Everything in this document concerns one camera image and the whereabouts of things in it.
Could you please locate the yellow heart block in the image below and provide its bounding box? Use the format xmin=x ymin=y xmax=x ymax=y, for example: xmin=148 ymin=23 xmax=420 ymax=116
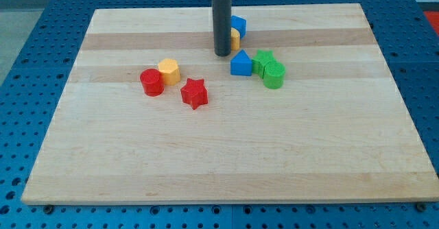
xmin=230 ymin=27 xmax=241 ymax=51

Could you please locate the light wooden board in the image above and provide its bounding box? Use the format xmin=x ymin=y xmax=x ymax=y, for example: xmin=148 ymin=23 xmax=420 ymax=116
xmin=21 ymin=3 xmax=438 ymax=205

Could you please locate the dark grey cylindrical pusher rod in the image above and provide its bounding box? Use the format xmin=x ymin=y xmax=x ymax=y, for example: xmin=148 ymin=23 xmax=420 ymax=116
xmin=211 ymin=0 xmax=232 ymax=57

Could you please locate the yellow hexagon block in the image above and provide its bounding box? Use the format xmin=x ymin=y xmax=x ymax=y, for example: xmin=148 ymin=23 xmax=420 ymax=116
xmin=158 ymin=58 xmax=180 ymax=86

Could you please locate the blue cube block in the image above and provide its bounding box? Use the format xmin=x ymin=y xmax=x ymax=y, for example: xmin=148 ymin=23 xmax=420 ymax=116
xmin=231 ymin=15 xmax=247 ymax=39

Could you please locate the red star block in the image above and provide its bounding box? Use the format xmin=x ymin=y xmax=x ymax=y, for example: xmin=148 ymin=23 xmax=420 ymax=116
xmin=180 ymin=78 xmax=209 ymax=110

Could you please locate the red cylinder block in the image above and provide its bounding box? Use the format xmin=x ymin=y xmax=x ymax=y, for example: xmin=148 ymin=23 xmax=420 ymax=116
xmin=140 ymin=69 xmax=164 ymax=97

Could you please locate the green star block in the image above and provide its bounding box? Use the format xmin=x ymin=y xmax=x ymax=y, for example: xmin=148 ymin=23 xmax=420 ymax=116
xmin=251 ymin=49 xmax=276 ymax=79

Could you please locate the blue triangle block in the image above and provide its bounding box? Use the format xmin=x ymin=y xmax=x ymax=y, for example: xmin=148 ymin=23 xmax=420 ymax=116
xmin=230 ymin=49 xmax=252 ymax=76

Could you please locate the green cylinder block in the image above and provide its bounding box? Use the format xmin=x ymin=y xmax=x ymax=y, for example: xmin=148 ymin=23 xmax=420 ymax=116
xmin=263 ymin=61 xmax=286 ymax=89

